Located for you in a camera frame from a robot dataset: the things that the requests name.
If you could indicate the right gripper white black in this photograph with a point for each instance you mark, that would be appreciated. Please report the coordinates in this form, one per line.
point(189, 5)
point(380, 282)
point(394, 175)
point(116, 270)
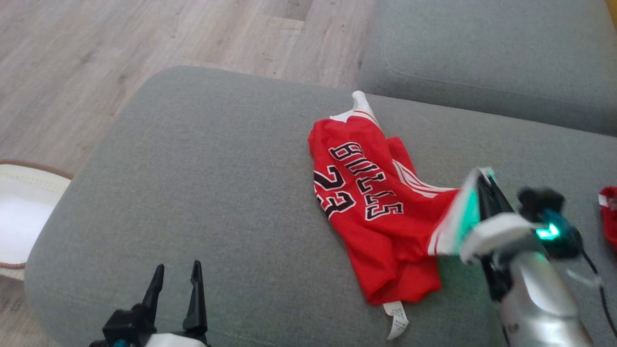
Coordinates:
point(501, 236)

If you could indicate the small grey sofa cushion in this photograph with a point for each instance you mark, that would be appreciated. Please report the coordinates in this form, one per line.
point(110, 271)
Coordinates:
point(496, 53)

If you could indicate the white laundry basket brown rim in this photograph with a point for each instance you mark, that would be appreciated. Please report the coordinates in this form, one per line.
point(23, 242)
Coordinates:
point(24, 217)

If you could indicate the large grey sofa seat cushion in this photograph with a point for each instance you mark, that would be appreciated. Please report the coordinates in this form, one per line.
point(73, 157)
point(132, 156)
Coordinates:
point(231, 202)

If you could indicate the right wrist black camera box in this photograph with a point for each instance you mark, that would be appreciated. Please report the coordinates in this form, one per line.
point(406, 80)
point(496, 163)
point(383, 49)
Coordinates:
point(549, 217)

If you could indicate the red Bulls 23 jersey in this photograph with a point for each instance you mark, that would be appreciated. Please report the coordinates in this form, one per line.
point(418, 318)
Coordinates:
point(371, 207)

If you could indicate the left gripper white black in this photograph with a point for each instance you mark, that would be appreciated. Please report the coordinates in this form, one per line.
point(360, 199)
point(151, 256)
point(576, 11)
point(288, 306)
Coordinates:
point(144, 330)

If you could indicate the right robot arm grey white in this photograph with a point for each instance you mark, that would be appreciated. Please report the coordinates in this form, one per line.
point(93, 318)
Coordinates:
point(540, 299)

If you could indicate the red shorts with white waistband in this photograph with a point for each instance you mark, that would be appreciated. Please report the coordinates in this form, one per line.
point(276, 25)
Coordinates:
point(610, 217)

